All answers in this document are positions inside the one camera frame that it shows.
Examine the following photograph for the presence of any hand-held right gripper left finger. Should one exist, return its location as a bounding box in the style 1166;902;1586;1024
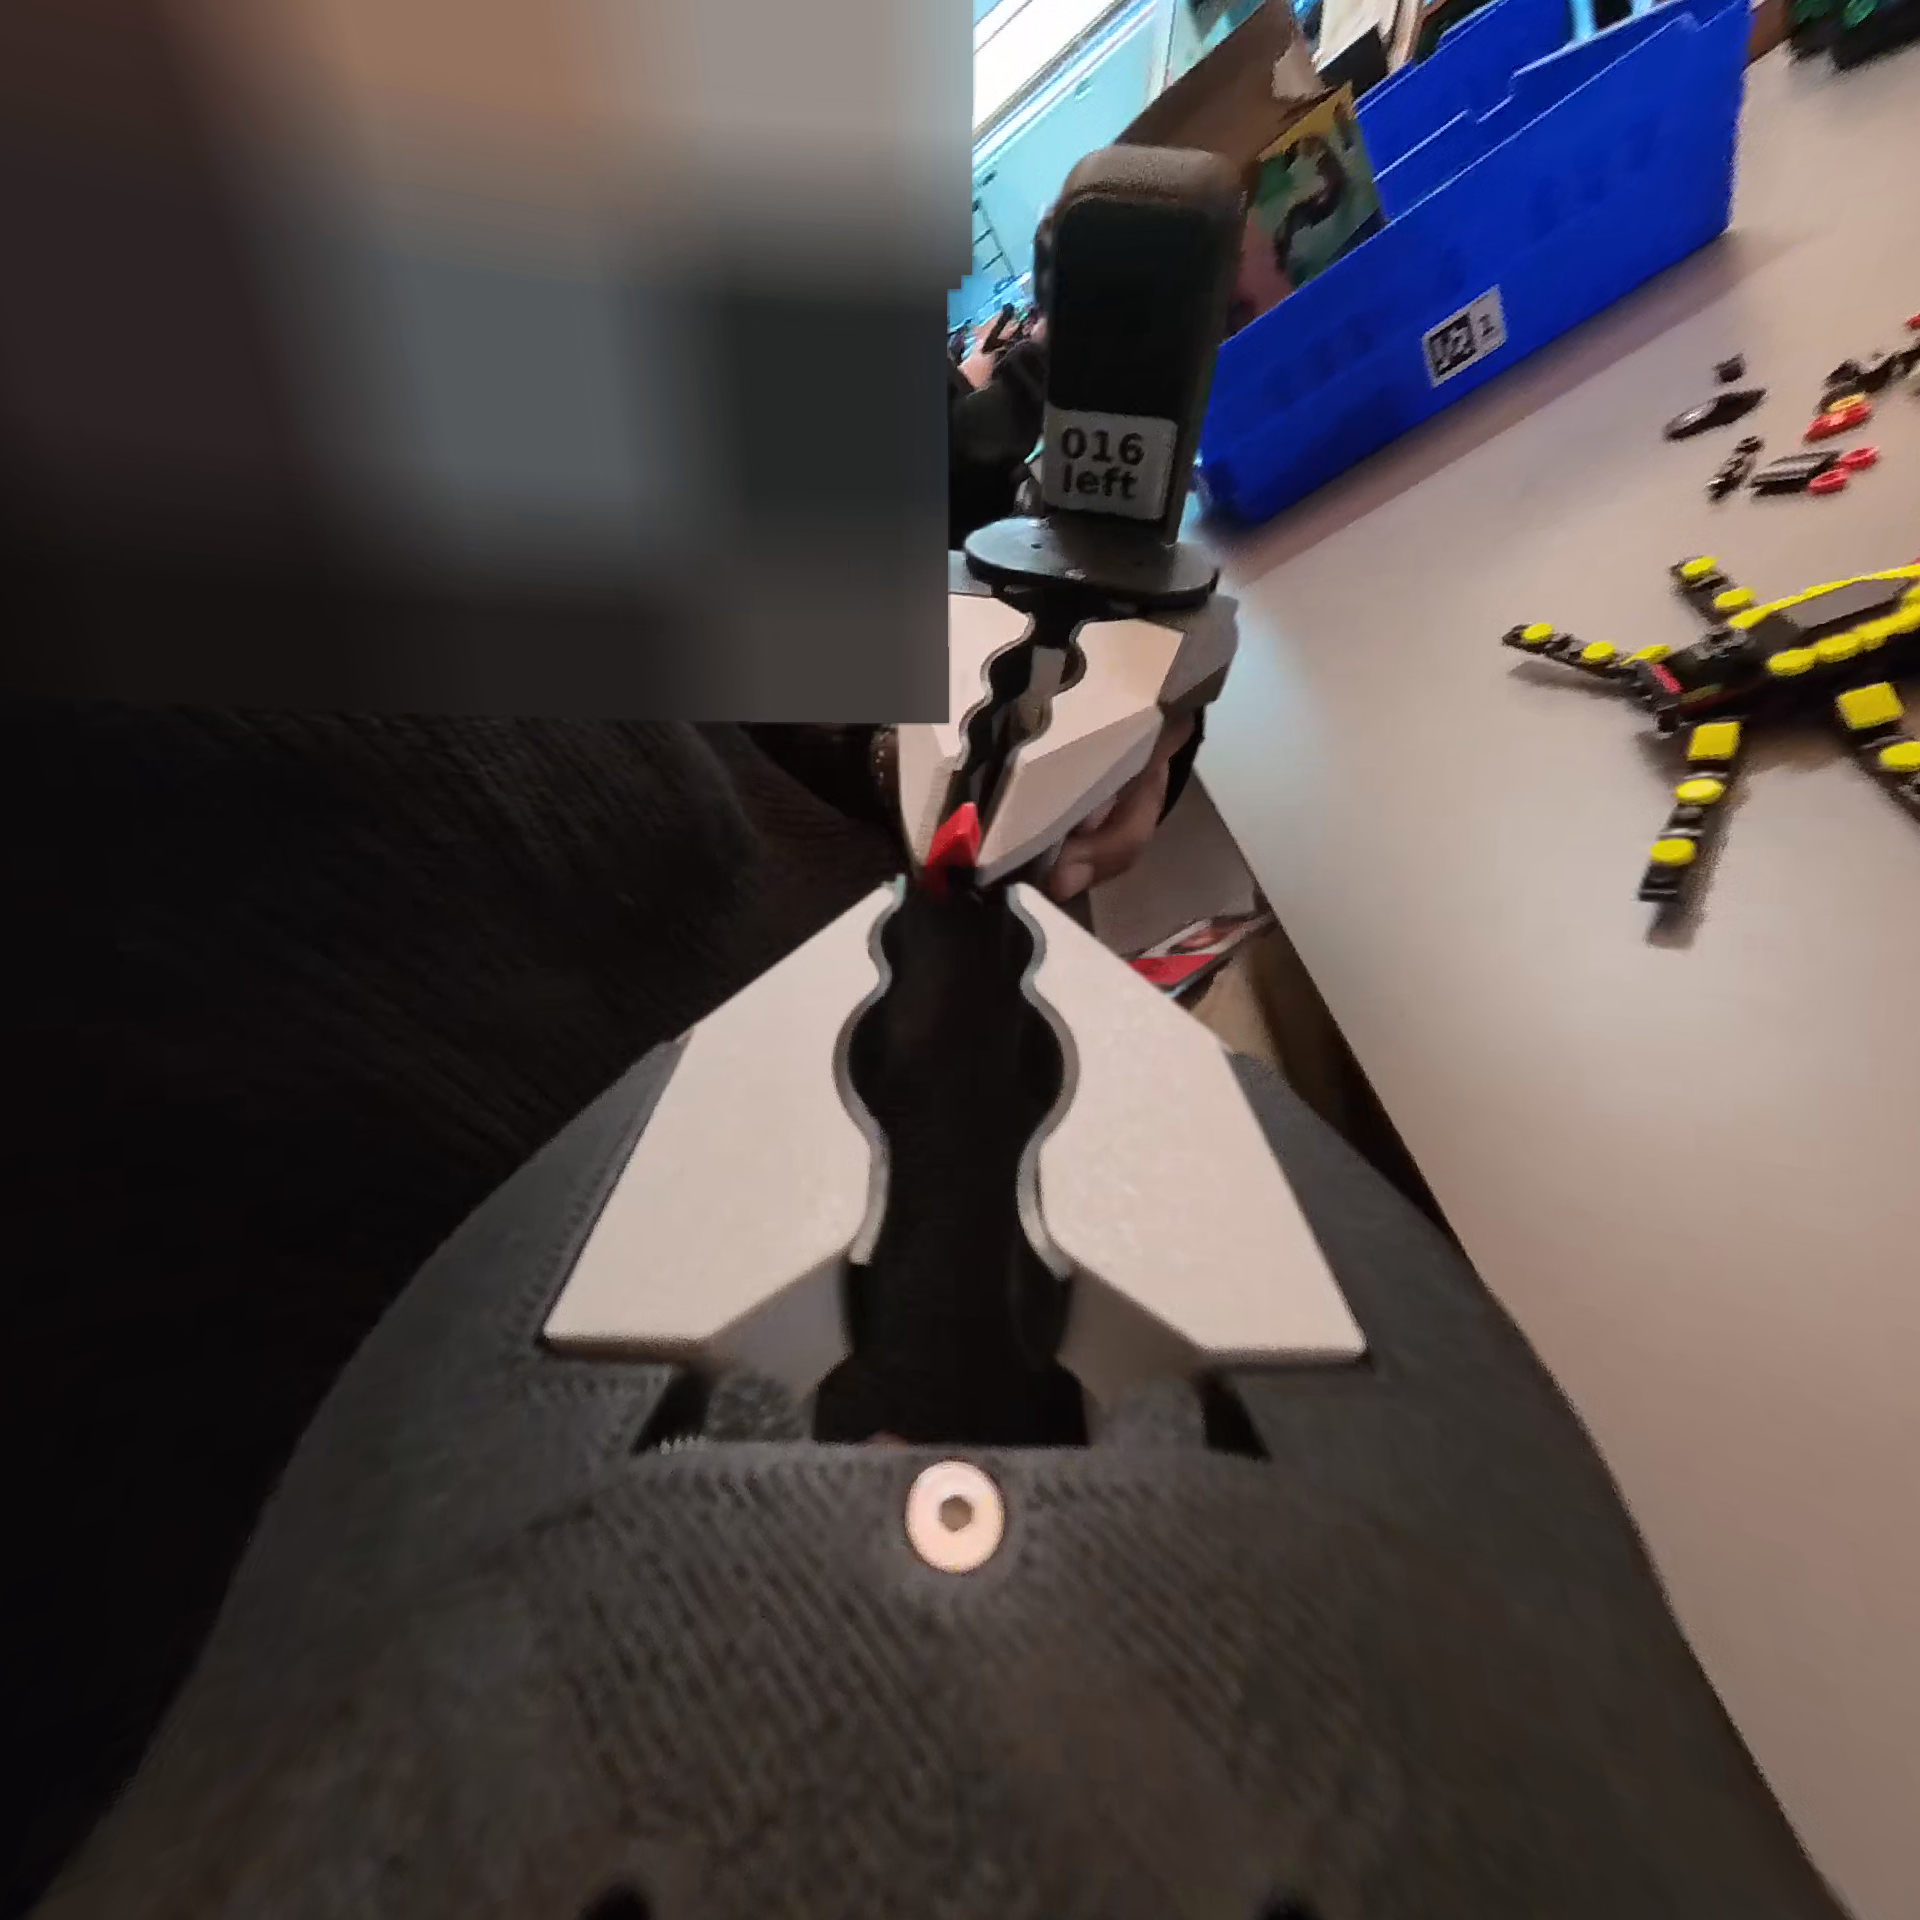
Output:
543;881;913;1392

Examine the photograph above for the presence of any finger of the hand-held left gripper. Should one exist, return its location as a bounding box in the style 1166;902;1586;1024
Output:
896;592;1053;881
972;595;1243;881

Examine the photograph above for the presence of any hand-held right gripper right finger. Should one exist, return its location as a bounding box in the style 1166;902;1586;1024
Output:
1008;881;1369;1429

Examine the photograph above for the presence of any black yellow lego scorpion model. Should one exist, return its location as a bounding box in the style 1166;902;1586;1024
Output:
1504;553;1920;947

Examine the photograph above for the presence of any cardboard lego box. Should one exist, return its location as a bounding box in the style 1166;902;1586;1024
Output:
1245;81;1392;290

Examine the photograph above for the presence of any pile of loose lego pieces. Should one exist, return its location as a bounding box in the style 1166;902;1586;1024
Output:
1662;313;1920;506

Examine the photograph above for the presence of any person's left hand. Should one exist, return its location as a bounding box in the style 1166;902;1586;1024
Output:
1046;711;1213;906

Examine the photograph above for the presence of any plastic bag with red label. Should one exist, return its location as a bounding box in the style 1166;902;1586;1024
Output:
1124;906;1281;1010

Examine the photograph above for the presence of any blue plastic bin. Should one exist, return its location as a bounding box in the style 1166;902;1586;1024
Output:
1201;0;1755;529

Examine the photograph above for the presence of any person's black sweater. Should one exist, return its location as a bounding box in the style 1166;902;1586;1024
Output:
0;704;963;1920

